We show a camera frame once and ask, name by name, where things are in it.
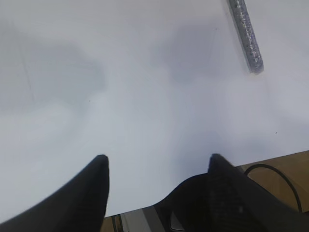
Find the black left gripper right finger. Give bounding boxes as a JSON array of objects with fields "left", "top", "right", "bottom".
[{"left": 208, "top": 154, "right": 309, "bottom": 232}]

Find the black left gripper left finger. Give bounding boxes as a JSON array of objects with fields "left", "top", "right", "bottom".
[{"left": 0, "top": 155, "right": 109, "bottom": 232}]

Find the silver glitter pen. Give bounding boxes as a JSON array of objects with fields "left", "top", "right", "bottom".
[{"left": 227, "top": 0, "right": 264, "bottom": 74}]

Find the black floor cable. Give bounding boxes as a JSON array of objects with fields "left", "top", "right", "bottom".
[{"left": 243, "top": 163, "right": 304, "bottom": 213}]

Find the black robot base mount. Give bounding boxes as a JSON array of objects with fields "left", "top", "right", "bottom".
[{"left": 154, "top": 174, "right": 211, "bottom": 232}]

